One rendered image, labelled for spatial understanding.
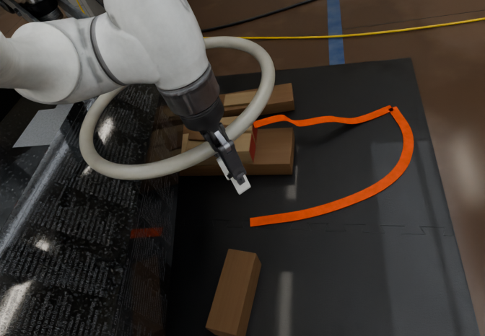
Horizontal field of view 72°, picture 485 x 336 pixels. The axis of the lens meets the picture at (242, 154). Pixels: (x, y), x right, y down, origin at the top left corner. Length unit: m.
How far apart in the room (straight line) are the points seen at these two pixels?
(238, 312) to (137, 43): 1.05
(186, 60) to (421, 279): 1.22
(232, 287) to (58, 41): 1.07
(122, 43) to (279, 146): 1.29
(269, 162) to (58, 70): 1.26
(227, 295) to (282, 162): 0.65
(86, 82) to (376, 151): 1.46
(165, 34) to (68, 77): 0.14
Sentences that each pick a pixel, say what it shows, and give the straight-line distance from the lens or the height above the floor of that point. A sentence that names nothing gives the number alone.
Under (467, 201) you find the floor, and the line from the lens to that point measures 1.67.
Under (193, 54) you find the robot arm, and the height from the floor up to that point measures 1.13.
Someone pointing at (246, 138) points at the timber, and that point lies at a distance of 1.61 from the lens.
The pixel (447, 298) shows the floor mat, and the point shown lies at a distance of 1.46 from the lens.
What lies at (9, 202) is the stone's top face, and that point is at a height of 0.80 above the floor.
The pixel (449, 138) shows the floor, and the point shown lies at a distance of 1.87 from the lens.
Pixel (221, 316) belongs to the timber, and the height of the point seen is 0.13.
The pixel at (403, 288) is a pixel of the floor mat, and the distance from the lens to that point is 1.44.
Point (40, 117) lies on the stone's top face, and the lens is 1.24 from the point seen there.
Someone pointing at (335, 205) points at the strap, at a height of 0.02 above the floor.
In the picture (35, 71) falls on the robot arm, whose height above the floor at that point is 1.20.
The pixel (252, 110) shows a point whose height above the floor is 0.94.
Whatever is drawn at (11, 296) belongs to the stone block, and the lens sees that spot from 0.95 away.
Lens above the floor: 1.37
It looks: 48 degrees down
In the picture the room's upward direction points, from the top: 21 degrees counter-clockwise
